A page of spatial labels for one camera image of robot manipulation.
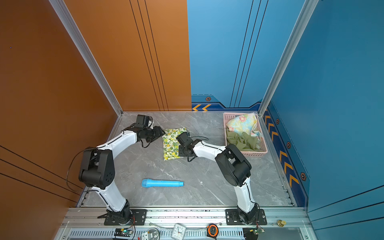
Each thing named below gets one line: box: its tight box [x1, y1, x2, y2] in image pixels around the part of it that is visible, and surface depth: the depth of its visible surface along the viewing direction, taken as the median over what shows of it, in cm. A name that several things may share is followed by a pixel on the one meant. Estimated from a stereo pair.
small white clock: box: [171, 223, 186, 240], surface depth 70 cm
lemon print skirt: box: [162, 127, 187, 161], surface depth 101 cm
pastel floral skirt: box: [226, 112, 261, 140], surface depth 108 cm
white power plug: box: [141, 232, 153, 240], surface depth 64 cm
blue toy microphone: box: [141, 178, 185, 188], surface depth 84 cm
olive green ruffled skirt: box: [226, 128, 261, 152], surface depth 96 cm
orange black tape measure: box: [206, 223, 219, 240], surface depth 69 cm
